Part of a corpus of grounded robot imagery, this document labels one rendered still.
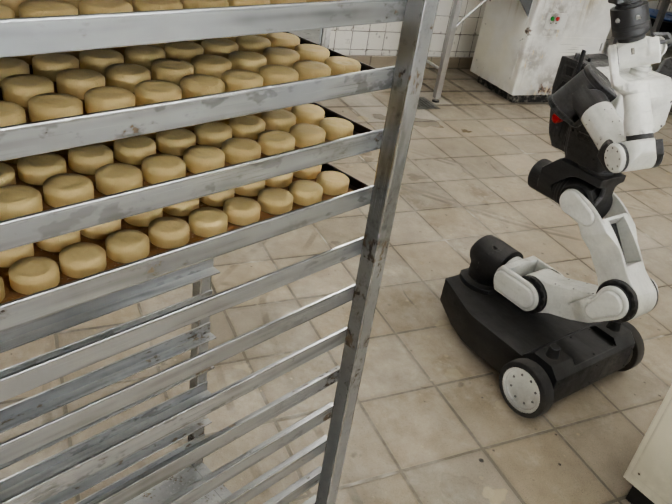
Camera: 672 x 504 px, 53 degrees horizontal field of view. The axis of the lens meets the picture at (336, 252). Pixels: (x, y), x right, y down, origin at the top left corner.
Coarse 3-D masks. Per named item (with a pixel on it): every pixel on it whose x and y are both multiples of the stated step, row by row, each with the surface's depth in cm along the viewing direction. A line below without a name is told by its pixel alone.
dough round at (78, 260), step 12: (60, 252) 76; (72, 252) 75; (84, 252) 76; (96, 252) 76; (60, 264) 75; (72, 264) 74; (84, 264) 74; (96, 264) 75; (72, 276) 74; (84, 276) 75
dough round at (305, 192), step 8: (296, 184) 98; (304, 184) 98; (312, 184) 99; (296, 192) 96; (304, 192) 96; (312, 192) 96; (320, 192) 97; (296, 200) 96; (304, 200) 96; (312, 200) 96; (320, 200) 98
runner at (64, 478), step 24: (336, 336) 113; (288, 360) 106; (240, 384) 100; (192, 408) 94; (216, 408) 98; (144, 432) 89; (168, 432) 93; (96, 456) 85; (120, 456) 88; (48, 480) 81; (72, 480) 84
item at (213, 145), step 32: (192, 128) 91; (224, 128) 89; (256, 128) 91; (288, 128) 95; (320, 128) 94; (352, 128) 96; (32, 160) 74; (64, 160) 75; (96, 160) 76; (128, 160) 80; (160, 160) 78; (192, 160) 80; (224, 160) 82; (0, 192) 67; (32, 192) 68; (64, 192) 69; (96, 192) 74
